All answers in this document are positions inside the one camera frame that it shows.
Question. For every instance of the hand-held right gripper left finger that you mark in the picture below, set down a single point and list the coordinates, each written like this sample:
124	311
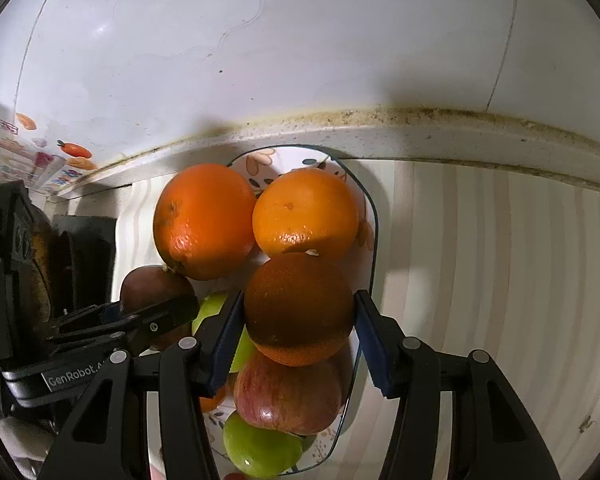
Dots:
225	345

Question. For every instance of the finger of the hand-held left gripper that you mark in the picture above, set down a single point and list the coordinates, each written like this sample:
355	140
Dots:
87	317
170	312

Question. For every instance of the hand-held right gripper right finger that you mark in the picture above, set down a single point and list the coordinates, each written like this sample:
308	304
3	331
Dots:
370	345

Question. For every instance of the dark red apple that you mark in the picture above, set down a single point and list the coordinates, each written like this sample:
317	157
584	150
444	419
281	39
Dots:
150	285

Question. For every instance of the green apple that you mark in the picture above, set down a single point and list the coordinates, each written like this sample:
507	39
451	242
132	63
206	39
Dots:
260	447
209	310

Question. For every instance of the streaked red apple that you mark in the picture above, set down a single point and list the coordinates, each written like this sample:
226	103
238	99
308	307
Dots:
285	395

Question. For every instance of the large orange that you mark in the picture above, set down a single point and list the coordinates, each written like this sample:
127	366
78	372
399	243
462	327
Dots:
205	220

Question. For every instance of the oval floral ceramic plate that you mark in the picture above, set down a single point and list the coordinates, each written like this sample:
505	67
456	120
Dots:
290	160

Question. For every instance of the black gas stove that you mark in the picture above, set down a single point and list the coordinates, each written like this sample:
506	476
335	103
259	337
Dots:
90	250

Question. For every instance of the striped cat print tablecloth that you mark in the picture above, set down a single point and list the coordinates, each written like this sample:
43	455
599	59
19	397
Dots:
480	285

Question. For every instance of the small green fruit stem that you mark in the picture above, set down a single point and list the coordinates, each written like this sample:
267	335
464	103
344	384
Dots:
587	422

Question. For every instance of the colourful wall stickers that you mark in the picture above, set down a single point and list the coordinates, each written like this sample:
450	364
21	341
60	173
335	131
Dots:
70	150

